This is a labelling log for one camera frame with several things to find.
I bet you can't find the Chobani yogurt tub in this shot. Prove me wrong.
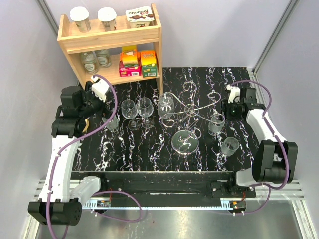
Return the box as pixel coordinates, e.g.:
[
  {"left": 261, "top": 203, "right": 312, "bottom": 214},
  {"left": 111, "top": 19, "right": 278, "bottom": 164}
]
[{"left": 125, "top": 6, "right": 155, "bottom": 28}]

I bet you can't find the clear glass bottle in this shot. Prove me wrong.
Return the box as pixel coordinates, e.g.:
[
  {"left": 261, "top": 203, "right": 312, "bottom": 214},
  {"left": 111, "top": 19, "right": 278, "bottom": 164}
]
[
  {"left": 79, "top": 51, "right": 98, "bottom": 75},
  {"left": 95, "top": 49, "right": 112, "bottom": 68}
]

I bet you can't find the clear stemmed wine glass right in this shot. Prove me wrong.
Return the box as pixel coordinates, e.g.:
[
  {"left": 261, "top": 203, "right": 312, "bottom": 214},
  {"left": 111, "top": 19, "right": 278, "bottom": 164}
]
[{"left": 137, "top": 97, "right": 154, "bottom": 129}]

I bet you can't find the ribbed goblet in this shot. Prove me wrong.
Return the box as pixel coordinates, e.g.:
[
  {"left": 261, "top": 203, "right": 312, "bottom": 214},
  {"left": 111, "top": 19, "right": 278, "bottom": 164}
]
[
  {"left": 208, "top": 113, "right": 225, "bottom": 135},
  {"left": 158, "top": 93, "right": 174, "bottom": 119},
  {"left": 106, "top": 115, "right": 119, "bottom": 132},
  {"left": 221, "top": 137, "right": 239, "bottom": 157}
]

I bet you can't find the wooden two-tier shelf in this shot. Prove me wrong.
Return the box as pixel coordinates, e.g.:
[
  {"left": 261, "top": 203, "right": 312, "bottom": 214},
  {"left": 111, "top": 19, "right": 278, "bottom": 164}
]
[{"left": 57, "top": 3, "right": 163, "bottom": 94}]

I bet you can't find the round yellow wooden coaster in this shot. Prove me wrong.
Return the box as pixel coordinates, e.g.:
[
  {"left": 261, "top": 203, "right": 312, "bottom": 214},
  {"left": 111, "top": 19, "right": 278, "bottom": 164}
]
[{"left": 82, "top": 118, "right": 89, "bottom": 133}]

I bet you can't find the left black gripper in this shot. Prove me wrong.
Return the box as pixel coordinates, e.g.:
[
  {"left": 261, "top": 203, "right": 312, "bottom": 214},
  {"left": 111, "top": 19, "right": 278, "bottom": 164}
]
[{"left": 79, "top": 81, "right": 119, "bottom": 120}]

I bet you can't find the green Scrub Daddy box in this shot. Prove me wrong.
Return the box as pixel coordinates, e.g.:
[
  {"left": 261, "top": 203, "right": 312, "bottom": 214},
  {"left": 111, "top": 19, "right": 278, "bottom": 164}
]
[{"left": 140, "top": 50, "right": 158, "bottom": 78}]

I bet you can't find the clear stemmed wine glass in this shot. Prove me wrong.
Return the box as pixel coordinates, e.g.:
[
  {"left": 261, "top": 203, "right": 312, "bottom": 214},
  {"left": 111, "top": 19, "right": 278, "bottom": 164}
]
[
  {"left": 121, "top": 99, "right": 141, "bottom": 130},
  {"left": 137, "top": 97, "right": 154, "bottom": 129}
]

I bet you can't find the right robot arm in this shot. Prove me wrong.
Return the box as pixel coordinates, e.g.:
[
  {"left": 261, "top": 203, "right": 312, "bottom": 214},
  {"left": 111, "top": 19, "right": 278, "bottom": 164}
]
[{"left": 221, "top": 85, "right": 298, "bottom": 197}]

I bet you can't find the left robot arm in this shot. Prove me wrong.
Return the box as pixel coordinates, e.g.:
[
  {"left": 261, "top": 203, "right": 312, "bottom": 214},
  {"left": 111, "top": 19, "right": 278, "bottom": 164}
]
[{"left": 28, "top": 77, "right": 116, "bottom": 226}]

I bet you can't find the left clear glass bottle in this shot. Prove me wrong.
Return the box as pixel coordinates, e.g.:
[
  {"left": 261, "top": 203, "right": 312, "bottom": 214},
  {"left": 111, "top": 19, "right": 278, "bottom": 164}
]
[{"left": 79, "top": 51, "right": 98, "bottom": 75}]

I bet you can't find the pink sponge box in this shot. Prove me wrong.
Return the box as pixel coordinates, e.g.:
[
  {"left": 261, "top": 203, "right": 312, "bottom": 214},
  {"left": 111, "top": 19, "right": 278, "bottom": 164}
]
[{"left": 119, "top": 45, "right": 141, "bottom": 77}]

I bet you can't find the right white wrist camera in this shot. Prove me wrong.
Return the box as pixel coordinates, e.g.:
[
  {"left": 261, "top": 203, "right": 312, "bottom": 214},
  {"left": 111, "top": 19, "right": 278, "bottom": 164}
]
[{"left": 226, "top": 85, "right": 240, "bottom": 103}]

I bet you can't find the chrome wine glass rack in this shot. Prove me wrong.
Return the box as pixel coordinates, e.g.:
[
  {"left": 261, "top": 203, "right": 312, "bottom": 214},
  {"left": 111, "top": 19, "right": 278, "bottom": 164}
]
[{"left": 160, "top": 92, "right": 221, "bottom": 157}]

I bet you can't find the right white lidded cup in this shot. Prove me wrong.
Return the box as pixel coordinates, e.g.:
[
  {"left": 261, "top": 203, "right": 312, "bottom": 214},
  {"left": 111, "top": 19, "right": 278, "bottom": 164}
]
[{"left": 98, "top": 7, "right": 117, "bottom": 31}]

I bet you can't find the right clear glass bottle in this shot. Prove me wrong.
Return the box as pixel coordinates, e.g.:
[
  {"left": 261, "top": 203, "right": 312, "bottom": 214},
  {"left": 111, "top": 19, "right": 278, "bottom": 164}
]
[{"left": 95, "top": 49, "right": 112, "bottom": 68}]

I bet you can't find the white lidded cup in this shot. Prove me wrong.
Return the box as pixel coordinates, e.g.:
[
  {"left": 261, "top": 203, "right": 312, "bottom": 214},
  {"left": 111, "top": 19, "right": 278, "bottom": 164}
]
[
  {"left": 70, "top": 6, "right": 91, "bottom": 33},
  {"left": 98, "top": 7, "right": 117, "bottom": 31}
]

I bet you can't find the clear stemmed wine glass left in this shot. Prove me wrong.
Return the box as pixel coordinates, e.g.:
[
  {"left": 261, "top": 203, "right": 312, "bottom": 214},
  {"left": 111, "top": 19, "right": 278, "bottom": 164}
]
[{"left": 121, "top": 99, "right": 141, "bottom": 130}]

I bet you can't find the left white lidded cup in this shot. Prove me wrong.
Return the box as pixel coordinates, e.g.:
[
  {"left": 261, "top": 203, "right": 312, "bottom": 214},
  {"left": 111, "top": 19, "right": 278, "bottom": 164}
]
[{"left": 70, "top": 6, "right": 91, "bottom": 33}]

